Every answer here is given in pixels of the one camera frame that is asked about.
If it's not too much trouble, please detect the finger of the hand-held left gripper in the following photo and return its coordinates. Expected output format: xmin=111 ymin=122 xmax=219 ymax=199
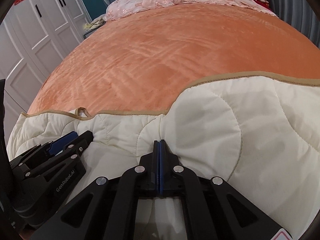
xmin=10 ymin=131 xmax=78 ymax=168
xmin=24 ymin=130 xmax=94 ymax=180

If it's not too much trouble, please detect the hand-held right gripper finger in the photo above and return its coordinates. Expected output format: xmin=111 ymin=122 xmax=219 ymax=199
xmin=159 ymin=140 xmax=292 ymax=240
xmin=31 ymin=140 xmax=160 ymax=240

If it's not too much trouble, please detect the cream quilted jacket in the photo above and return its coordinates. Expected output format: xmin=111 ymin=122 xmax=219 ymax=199
xmin=6 ymin=71 xmax=320 ymax=240

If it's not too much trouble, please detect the orange plush bed blanket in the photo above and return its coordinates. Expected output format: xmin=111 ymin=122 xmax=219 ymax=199
xmin=26 ymin=1 xmax=320 ymax=118

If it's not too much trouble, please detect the white panelled wardrobe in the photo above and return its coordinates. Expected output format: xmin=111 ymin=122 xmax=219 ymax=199
xmin=0 ymin=0 xmax=92 ymax=135

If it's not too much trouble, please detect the grey nightstand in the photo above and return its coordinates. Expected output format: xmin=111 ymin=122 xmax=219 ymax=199
xmin=82 ymin=24 xmax=100 ymax=39

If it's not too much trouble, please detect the cream cloth bundle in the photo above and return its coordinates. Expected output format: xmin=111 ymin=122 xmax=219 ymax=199
xmin=85 ymin=14 xmax=107 ymax=30

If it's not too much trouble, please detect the grey curtain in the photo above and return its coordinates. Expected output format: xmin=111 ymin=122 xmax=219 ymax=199
xmin=265 ymin=0 xmax=320 ymax=53

